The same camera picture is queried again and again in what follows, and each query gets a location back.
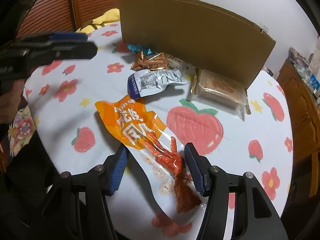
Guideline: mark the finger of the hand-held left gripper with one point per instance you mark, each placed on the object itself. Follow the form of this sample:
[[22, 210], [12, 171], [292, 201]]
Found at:
[[75, 50], [67, 36]]

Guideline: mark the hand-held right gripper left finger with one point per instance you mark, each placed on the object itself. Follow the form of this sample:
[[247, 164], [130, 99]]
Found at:
[[118, 170]]

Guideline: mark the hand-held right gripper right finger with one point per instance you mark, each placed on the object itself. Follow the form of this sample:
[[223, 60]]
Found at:
[[196, 170]]

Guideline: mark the orange chicken feet packet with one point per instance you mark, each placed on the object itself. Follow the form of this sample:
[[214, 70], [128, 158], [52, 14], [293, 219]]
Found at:
[[130, 122]]

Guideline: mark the blue candy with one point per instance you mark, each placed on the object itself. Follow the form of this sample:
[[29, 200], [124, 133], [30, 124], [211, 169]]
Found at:
[[135, 47]]

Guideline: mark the small brown snack packet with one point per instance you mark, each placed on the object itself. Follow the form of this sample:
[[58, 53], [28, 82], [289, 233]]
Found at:
[[150, 62]]

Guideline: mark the clear cake packet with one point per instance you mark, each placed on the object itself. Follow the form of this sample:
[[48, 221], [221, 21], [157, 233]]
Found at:
[[217, 90]]

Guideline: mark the silver packet purple edge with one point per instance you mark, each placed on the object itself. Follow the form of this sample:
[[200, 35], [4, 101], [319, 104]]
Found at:
[[155, 81]]

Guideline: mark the beige clear snack packet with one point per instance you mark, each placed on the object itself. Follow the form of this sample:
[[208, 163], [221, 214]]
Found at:
[[180, 62]]

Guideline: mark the brown cardboard box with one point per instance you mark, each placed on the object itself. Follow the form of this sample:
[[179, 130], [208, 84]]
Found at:
[[187, 35]]

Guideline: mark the person's left hand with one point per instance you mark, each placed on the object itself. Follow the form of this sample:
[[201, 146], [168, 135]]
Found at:
[[13, 97]]

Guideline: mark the yellow plush toy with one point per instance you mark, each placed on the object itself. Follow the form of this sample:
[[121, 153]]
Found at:
[[105, 17]]

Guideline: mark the fruit print white blanket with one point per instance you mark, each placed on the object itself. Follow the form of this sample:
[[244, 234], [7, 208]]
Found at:
[[225, 135]]

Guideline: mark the person's dark clothing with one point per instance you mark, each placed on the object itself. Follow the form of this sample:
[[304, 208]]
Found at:
[[20, 192]]

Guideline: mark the wooden cabinet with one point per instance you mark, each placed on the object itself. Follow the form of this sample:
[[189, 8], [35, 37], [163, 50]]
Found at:
[[305, 110]]

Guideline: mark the green patterned cloth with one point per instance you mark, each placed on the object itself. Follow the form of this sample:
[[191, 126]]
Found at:
[[308, 72]]

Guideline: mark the floral cloth pile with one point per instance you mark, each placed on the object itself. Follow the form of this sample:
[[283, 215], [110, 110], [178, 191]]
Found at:
[[297, 55]]

